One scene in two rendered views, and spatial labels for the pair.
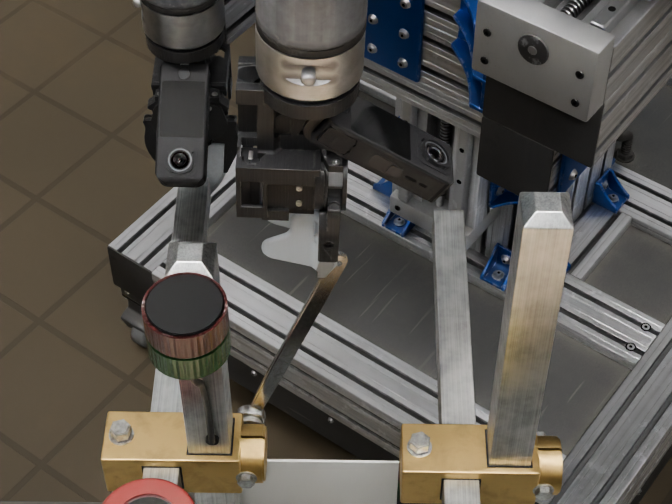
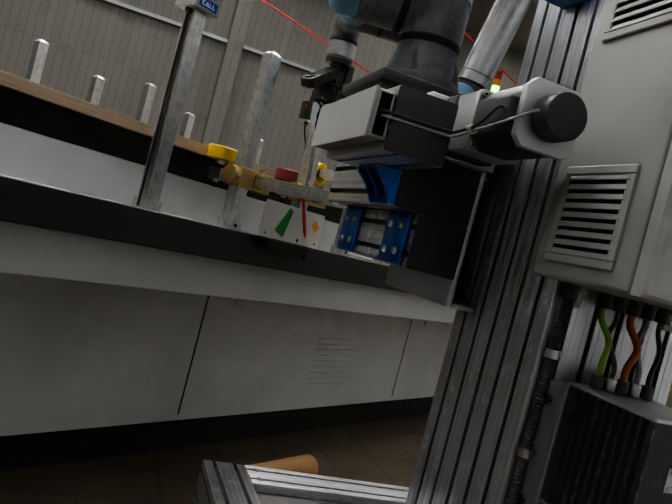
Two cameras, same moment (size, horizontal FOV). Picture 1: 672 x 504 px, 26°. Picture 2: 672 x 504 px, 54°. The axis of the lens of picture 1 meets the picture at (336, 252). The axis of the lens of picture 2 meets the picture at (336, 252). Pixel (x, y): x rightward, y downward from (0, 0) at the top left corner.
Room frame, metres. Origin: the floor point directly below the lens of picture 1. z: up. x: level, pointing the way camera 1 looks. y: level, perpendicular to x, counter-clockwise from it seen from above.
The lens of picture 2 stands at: (1.88, -1.36, 0.74)
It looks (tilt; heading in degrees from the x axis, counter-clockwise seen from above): 1 degrees down; 125
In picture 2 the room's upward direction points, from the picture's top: 15 degrees clockwise
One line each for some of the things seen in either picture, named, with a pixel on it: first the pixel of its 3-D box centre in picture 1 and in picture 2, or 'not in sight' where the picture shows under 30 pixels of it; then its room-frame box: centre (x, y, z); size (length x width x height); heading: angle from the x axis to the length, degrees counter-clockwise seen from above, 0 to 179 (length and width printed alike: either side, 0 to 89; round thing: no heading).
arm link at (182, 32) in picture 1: (179, 9); not in sight; (1.03, 0.14, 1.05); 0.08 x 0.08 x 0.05
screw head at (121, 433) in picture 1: (120, 430); not in sight; (0.69, 0.18, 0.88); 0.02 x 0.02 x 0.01
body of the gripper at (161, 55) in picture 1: (189, 71); not in sight; (1.04, 0.14, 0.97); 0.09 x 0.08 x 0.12; 179
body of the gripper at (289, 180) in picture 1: (297, 134); (335, 83); (0.76, 0.03, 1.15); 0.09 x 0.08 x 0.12; 89
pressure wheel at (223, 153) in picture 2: not in sight; (219, 166); (0.55, -0.10, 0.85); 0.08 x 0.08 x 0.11
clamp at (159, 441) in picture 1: (186, 455); (306, 194); (0.69, 0.13, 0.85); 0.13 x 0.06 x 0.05; 89
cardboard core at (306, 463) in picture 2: not in sight; (276, 474); (0.79, 0.20, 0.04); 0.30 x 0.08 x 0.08; 89
